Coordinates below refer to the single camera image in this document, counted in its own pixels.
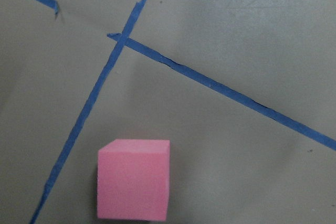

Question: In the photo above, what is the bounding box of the pink foam block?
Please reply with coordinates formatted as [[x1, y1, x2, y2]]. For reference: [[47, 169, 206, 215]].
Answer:
[[97, 139, 170, 221]]

